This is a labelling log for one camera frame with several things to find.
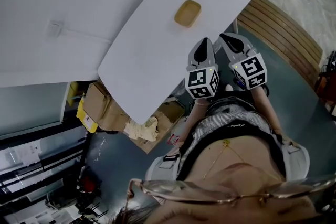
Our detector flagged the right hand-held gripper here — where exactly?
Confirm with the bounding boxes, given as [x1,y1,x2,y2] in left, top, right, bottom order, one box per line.
[219,32,268,91]

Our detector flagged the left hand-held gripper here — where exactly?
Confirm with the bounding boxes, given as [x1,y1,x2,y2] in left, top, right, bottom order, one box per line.
[185,37,220,100]

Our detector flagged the brown cardboard box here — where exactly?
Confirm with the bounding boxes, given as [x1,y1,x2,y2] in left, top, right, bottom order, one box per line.
[173,0,202,28]

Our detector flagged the person's right forearm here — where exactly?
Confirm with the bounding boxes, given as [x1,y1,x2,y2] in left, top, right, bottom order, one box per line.
[251,85,285,137]

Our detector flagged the grey shoulder harness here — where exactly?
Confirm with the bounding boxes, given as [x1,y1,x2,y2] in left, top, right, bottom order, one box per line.
[145,138,311,192]

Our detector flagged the person's left forearm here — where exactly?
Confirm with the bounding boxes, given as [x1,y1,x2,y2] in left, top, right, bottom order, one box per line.
[182,99,211,145]

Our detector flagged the white table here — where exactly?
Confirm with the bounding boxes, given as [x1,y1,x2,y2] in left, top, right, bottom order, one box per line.
[97,0,253,125]

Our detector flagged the curved wooden slat platform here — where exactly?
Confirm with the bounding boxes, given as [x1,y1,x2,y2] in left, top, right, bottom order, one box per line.
[236,0,324,89]

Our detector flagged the grey patterned skirt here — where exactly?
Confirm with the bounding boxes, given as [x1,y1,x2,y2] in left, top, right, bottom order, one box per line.
[206,96,259,116]

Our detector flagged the flat open cardboard box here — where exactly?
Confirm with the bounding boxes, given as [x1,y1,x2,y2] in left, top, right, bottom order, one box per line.
[136,102,186,153]

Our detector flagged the striped black trimmed top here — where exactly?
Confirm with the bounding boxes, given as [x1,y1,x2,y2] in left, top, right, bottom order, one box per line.
[177,106,287,182]

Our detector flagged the crumpled brown paper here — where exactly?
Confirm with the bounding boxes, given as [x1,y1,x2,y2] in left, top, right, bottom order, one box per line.
[123,116,160,143]

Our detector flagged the person's face and chest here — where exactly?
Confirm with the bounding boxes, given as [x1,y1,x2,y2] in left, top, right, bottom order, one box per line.
[146,136,336,224]

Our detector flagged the yellow bag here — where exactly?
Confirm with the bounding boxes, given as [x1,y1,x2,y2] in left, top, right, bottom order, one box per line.
[76,97,99,132]

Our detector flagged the gold rimmed glasses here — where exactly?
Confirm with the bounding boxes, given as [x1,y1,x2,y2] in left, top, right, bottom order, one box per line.
[127,174,336,208]

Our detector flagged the red bag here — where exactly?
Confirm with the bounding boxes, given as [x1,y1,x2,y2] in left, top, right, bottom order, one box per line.
[78,177,102,194]

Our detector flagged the black equipment rack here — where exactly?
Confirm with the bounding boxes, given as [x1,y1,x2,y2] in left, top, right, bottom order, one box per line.
[0,123,89,224]

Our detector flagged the red wire frame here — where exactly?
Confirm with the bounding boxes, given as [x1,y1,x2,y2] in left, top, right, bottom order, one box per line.
[167,133,182,146]

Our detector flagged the gold necklace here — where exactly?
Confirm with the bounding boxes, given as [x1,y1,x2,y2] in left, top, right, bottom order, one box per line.
[202,139,281,182]

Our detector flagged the white wall box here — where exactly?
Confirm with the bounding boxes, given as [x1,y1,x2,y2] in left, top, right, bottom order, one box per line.
[47,19,64,38]

